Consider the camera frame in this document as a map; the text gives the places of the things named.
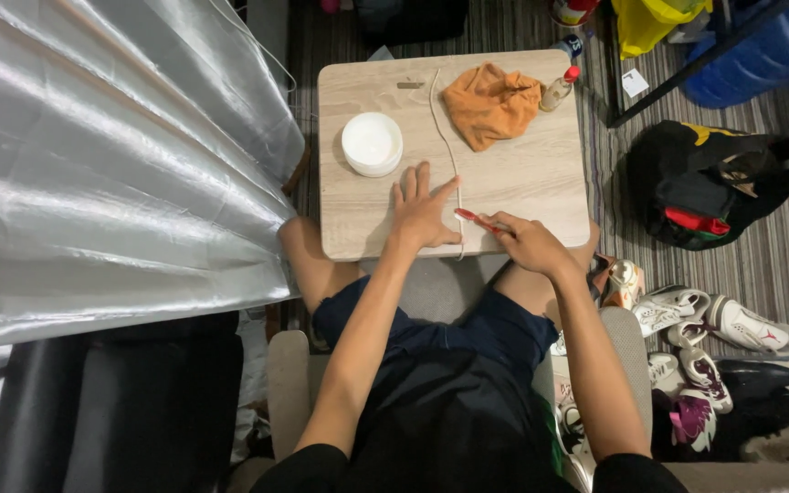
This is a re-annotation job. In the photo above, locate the pile of sneakers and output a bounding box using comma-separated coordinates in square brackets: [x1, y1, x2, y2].
[551, 253, 789, 493]

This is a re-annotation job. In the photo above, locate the beige armchair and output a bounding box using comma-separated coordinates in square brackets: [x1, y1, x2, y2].
[267, 253, 789, 493]

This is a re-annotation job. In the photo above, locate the striped rug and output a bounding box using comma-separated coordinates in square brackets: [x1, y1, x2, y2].
[288, 0, 789, 361]

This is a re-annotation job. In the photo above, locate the small clear bottle red cap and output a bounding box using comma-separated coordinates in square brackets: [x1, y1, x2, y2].
[539, 66, 582, 113]

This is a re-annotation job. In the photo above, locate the black metal rack frame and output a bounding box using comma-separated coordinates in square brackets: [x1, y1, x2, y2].
[605, 0, 789, 130]

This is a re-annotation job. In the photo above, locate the person's right hand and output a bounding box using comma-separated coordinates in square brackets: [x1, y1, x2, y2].
[482, 211, 575, 280]

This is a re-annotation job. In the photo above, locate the light wooden lap table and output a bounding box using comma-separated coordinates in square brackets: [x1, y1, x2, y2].
[317, 49, 591, 262]

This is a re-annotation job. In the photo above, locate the white shoelace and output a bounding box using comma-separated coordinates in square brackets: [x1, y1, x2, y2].
[428, 67, 467, 262]

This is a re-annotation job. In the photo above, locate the orange cloth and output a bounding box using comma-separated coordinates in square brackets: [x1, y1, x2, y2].
[441, 62, 545, 153]

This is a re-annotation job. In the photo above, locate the person's left hand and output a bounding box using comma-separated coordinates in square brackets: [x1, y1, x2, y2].
[389, 162, 464, 252]

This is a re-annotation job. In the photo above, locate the red toothbrush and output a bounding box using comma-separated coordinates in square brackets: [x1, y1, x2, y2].
[454, 207, 505, 235]

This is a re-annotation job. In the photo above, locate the white paper tag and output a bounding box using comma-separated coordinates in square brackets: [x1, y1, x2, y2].
[621, 68, 651, 99]

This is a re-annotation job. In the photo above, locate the yellow plastic bag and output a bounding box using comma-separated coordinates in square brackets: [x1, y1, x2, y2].
[610, 0, 715, 61]

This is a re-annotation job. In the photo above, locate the silver satin curtain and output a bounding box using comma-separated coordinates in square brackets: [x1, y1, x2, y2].
[0, 0, 307, 493]

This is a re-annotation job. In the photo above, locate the red and white can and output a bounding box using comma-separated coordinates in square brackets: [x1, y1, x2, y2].
[548, 0, 601, 27]

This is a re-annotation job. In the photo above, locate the black leather seat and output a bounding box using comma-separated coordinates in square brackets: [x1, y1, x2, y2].
[0, 311, 245, 493]

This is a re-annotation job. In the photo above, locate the black backpack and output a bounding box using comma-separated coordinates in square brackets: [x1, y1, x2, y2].
[625, 120, 789, 252]

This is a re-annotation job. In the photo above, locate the bottle with blue label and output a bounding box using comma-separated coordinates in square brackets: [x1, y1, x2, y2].
[550, 34, 585, 60]

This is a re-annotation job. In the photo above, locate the blue water jug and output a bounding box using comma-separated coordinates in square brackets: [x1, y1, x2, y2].
[682, 0, 789, 110]

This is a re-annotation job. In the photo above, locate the white round bowl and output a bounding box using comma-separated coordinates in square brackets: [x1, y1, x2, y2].
[341, 111, 404, 179]

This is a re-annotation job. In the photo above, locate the black shiny bag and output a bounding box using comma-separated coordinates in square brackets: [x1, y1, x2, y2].
[650, 359, 789, 464]

